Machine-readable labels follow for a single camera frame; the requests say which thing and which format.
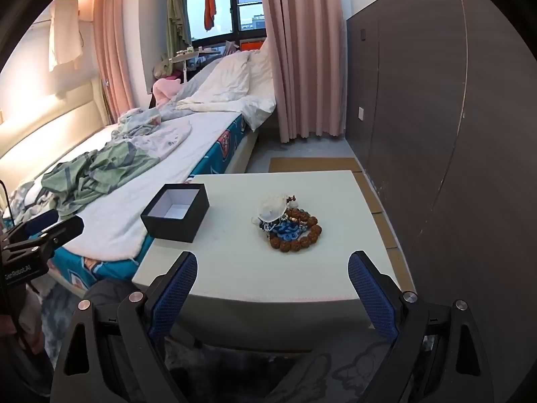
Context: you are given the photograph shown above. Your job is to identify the white hanging garment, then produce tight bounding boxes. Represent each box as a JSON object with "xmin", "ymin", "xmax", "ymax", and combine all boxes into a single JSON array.
[{"xmin": 47, "ymin": 0, "xmax": 84, "ymax": 72}]

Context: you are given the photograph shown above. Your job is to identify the dark cloth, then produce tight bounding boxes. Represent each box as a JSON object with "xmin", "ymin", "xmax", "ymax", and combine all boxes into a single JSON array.
[{"xmin": 84, "ymin": 278, "xmax": 144, "ymax": 316}]

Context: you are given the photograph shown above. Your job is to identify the black gift box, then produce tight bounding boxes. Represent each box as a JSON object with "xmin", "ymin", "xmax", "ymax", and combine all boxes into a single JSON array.
[{"xmin": 140, "ymin": 183, "xmax": 209, "ymax": 243}]

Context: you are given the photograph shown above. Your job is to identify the dark framed window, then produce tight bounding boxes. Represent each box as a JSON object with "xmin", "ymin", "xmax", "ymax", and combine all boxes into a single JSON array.
[{"xmin": 168, "ymin": 0, "xmax": 269, "ymax": 57}]

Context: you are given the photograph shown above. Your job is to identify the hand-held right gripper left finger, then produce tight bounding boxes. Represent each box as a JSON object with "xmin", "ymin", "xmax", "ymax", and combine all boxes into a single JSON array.
[{"xmin": 50, "ymin": 251, "xmax": 199, "ymax": 403}]

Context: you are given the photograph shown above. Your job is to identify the green striped blanket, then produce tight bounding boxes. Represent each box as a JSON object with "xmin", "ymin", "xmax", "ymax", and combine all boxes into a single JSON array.
[{"xmin": 41, "ymin": 140, "xmax": 162, "ymax": 220}]

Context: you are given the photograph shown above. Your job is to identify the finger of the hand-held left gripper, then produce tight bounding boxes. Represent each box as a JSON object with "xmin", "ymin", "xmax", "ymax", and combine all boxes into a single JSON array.
[
  {"xmin": 40, "ymin": 215, "xmax": 85, "ymax": 258},
  {"xmin": 7, "ymin": 209, "xmax": 60, "ymax": 242}
]

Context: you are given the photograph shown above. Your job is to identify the white duvet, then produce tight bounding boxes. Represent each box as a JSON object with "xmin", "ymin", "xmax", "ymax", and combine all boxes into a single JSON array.
[{"xmin": 159, "ymin": 49, "xmax": 278, "ymax": 132}]

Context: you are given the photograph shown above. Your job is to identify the beige padded headboard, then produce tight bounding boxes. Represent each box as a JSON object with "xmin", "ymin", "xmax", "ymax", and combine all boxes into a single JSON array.
[{"xmin": 0, "ymin": 79, "xmax": 106, "ymax": 185}]

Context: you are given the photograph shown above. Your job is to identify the cardboard floor sheets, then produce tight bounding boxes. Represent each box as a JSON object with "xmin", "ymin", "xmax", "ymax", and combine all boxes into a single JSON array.
[{"xmin": 268, "ymin": 157, "xmax": 417, "ymax": 300}]

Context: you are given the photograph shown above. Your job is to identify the light printed quilt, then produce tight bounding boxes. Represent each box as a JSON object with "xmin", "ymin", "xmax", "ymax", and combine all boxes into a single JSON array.
[{"xmin": 110, "ymin": 107, "xmax": 194, "ymax": 152}]

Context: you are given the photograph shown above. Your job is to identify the blue braided bracelet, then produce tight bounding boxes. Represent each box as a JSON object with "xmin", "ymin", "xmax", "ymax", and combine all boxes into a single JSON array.
[{"xmin": 268, "ymin": 222, "xmax": 303, "ymax": 242}]

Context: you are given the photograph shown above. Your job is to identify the pink curtain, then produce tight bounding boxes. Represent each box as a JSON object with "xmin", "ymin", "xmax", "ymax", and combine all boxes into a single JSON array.
[
  {"xmin": 257, "ymin": 0, "xmax": 347, "ymax": 144},
  {"xmin": 91, "ymin": 0, "xmax": 146, "ymax": 125}
]

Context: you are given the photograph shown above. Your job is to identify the small white side table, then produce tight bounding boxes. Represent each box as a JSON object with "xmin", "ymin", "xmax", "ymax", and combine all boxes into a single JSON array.
[{"xmin": 167, "ymin": 48, "xmax": 199, "ymax": 87}]

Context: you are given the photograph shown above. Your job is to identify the dark wood wardrobe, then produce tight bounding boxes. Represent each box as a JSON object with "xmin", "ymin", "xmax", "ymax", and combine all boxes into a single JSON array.
[{"xmin": 346, "ymin": 0, "xmax": 537, "ymax": 403}]

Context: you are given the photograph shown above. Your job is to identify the green hanging garment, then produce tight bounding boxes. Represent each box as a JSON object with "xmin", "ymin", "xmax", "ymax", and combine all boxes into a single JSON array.
[{"xmin": 165, "ymin": 0, "xmax": 193, "ymax": 53}]

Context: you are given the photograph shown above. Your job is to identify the white mesh pouch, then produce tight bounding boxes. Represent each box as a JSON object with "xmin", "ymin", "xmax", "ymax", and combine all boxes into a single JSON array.
[{"xmin": 257, "ymin": 195, "xmax": 288, "ymax": 223}]

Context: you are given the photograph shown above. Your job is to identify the black cable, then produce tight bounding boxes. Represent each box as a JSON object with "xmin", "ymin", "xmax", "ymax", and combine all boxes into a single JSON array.
[{"xmin": 0, "ymin": 180, "xmax": 12, "ymax": 223}]

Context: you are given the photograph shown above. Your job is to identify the white square table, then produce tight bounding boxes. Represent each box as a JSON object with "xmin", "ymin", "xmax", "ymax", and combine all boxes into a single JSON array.
[{"xmin": 132, "ymin": 170, "xmax": 404, "ymax": 351}]

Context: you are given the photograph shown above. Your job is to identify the bed with teal printed sheet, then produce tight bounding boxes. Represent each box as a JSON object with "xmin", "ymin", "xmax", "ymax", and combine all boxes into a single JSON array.
[{"xmin": 0, "ymin": 48, "xmax": 278, "ymax": 299}]

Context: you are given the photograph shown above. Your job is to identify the brown large bead bracelet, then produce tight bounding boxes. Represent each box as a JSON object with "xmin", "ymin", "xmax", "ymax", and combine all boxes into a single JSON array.
[{"xmin": 268, "ymin": 208, "xmax": 323, "ymax": 253}]

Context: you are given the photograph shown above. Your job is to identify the pale stuffed toy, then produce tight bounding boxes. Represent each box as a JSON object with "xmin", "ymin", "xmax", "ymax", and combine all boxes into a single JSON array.
[{"xmin": 153, "ymin": 56, "xmax": 172, "ymax": 79}]

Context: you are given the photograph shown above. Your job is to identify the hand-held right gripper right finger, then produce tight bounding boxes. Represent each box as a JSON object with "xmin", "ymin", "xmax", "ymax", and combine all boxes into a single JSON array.
[{"xmin": 348, "ymin": 251, "xmax": 498, "ymax": 403}]

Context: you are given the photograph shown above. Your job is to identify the pink plush toy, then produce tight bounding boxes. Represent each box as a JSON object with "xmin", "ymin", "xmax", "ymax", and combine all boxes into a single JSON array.
[{"xmin": 152, "ymin": 76, "xmax": 184, "ymax": 105}]

